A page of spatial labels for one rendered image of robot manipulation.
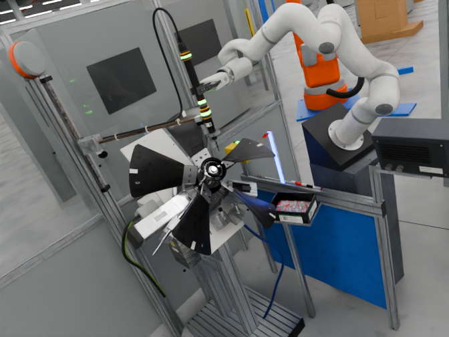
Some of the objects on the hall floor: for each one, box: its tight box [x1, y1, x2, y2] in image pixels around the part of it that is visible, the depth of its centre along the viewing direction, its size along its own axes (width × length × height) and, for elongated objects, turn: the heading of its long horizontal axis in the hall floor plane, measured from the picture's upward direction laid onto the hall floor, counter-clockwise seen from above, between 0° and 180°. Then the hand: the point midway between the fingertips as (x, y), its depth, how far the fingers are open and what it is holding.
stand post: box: [212, 241, 259, 336], centre depth 186 cm, size 4×9×91 cm, turn 165°
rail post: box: [374, 214, 400, 331], centre depth 168 cm, size 4×4×78 cm
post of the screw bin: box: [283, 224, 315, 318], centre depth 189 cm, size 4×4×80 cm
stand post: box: [197, 253, 234, 318], centre depth 198 cm, size 4×9×115 cm, turn 165°
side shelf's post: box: [192, 264, 212, 303], centre depth 222 cm, size 4×4×83 cm
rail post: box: [253, 213, 279, 274], centre depth 231 cm, size 4×4×78 cm
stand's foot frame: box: [186, 285, 305, 337], centre depth 210 cm, size 62×46×8 cm
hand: (198, 89), depth 140 cm, fingers closed on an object, 4 cm apart
